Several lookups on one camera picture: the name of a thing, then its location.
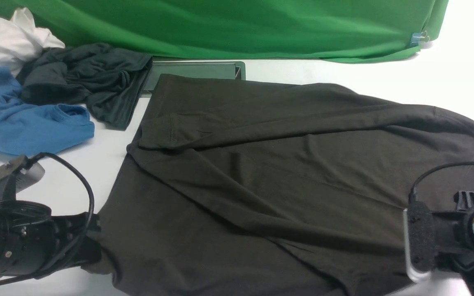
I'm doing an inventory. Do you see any dark teal crumpled garment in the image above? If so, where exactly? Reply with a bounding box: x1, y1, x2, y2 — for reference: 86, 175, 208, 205
16, 43, 153, 130

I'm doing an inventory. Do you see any blue binder clip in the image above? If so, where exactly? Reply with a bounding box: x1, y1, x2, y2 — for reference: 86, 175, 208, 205
409, 30, 430, 47

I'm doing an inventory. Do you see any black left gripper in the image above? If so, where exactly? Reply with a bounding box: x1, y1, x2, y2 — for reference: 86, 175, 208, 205
0, 164, 102, 280

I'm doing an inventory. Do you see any green backdrop cloth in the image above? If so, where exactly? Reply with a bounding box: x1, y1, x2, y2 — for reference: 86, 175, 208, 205
0, 0, 448, 64

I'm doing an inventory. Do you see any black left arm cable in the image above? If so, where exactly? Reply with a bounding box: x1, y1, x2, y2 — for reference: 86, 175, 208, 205
0, 152, 95, 290

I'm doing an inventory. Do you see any white crumpled garment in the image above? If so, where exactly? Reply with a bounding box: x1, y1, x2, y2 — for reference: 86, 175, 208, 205
0, 7, 65, 76

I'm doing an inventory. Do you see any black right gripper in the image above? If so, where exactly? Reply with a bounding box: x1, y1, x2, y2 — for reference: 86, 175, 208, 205
433, 191, 474, 296

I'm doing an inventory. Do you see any blue crumpled garment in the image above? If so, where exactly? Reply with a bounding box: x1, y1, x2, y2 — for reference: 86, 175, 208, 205
0, 67, 95, 156

